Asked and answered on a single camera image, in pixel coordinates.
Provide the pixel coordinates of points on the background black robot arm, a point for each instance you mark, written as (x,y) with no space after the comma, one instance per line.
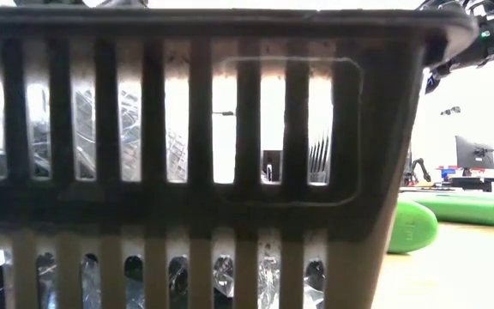
(420,165)

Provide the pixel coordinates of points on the green travel shampoo bottle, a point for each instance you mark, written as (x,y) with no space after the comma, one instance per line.
(457,209)
(412,227)

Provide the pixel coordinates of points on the black slotted plastic basket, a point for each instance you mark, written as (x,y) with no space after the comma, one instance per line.
(247,206)

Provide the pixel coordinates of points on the blue storage bin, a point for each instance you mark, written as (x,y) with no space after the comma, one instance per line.
(447,172)

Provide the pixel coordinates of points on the red storage bins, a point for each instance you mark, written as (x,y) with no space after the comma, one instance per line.
(463,168)

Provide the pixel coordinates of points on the black computer monitor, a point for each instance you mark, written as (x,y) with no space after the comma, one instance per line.
(472,150)

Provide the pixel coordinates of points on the black office desk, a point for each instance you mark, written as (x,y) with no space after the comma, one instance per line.
(478,181)

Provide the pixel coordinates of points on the wall-mounted camera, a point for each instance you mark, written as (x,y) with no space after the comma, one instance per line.
(450,110)

